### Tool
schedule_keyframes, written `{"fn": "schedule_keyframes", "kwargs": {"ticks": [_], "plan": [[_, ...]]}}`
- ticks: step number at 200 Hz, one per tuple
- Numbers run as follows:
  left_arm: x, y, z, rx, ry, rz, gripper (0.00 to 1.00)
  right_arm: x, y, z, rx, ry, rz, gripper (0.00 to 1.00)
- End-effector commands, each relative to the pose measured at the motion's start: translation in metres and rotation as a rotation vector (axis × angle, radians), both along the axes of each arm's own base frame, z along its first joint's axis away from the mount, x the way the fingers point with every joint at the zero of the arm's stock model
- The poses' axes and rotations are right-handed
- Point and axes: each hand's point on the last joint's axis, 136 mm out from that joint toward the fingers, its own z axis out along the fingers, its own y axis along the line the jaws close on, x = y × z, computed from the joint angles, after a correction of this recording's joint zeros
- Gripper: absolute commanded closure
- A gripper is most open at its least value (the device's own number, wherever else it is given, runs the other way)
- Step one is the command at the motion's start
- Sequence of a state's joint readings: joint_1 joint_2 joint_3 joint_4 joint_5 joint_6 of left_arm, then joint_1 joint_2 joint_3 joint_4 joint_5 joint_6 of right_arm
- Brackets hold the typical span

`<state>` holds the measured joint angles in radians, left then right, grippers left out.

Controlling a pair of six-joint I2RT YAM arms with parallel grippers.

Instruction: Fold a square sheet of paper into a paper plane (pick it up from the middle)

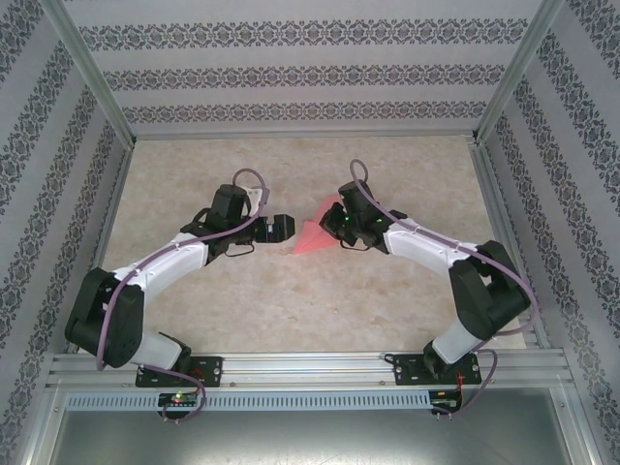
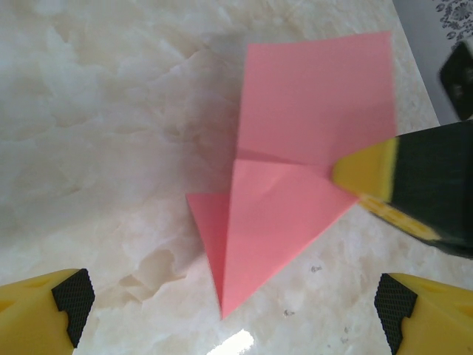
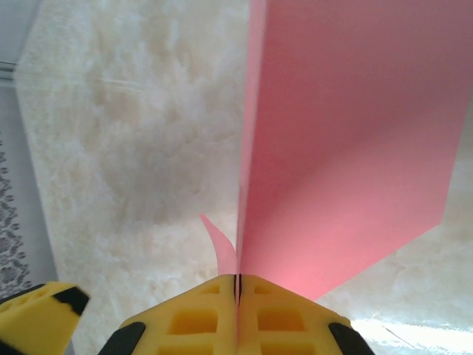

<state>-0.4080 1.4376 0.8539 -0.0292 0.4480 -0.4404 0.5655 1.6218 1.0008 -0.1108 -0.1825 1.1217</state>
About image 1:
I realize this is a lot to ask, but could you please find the aluminium frame beam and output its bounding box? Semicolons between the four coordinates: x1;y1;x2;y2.
14;382;67;465
561;382;614;465

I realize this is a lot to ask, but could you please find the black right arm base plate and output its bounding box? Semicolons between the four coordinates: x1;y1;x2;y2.
394;353;483;388

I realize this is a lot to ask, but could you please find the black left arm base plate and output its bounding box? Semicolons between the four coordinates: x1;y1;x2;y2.
135;356;225;388

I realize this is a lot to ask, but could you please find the aluminium side rail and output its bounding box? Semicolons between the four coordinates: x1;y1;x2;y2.
67;139;137;354
468;138;551;349

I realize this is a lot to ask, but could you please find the aluminium frame post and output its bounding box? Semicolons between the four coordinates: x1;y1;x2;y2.
472;0;566;144
46;0;137;146

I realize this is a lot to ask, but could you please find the slotted grey cable duct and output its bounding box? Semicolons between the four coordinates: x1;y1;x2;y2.
65;390;432;411

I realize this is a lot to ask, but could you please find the grey metal sheet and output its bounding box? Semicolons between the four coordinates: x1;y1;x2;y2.
47;409;590;465

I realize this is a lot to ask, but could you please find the aluminium mounting rail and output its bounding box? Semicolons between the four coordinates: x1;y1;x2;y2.
46;349;568;388

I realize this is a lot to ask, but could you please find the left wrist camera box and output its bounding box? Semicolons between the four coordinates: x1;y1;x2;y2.
241;185;271;207

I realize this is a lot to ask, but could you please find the pink square paper sheet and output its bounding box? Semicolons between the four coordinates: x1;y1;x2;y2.
293;196;343;257

